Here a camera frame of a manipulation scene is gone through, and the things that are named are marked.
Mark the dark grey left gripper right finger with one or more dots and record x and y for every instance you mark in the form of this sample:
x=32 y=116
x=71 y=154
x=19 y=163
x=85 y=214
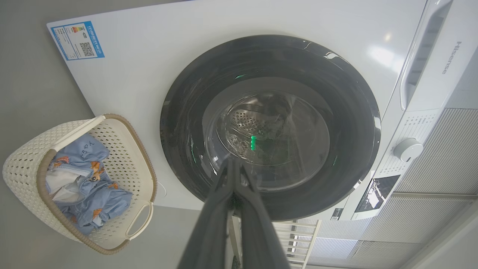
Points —
x=257 y=235

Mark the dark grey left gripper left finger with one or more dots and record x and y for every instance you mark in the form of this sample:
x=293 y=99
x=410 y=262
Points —
x=213 y=231

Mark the blue cartoon print garment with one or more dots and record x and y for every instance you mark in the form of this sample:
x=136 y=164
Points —
x=86 y=149
x=101 y=205

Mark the dark round washer door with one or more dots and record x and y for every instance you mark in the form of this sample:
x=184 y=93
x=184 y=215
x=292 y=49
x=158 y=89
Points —
x=347 y=123

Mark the white washer control knob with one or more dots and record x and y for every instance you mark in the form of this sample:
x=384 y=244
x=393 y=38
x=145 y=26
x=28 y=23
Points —
x=407 y=149

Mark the white front-load washing machine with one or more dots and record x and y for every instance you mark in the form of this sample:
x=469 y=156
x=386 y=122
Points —
x=142 y=56

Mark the white slatted rack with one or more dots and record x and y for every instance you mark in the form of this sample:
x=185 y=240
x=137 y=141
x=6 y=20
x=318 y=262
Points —
x=295 y=239

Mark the cream perforated laundry basket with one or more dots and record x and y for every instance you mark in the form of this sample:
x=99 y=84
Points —
x=26 y=160

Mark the blue energy label sticker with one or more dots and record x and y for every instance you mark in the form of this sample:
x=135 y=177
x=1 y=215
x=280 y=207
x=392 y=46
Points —
x=76 y=41

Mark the white detergent drawer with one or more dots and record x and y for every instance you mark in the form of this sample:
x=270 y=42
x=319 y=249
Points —
x=448 y=56

